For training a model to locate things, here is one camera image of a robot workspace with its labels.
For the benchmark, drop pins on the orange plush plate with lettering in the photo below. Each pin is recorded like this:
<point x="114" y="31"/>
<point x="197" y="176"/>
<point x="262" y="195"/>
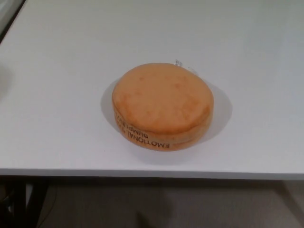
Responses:
<point x="164" y="102"/>

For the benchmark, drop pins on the grey panel with black edge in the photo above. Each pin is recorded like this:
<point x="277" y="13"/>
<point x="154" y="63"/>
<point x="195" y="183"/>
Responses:
<point x="7" y="14"/>

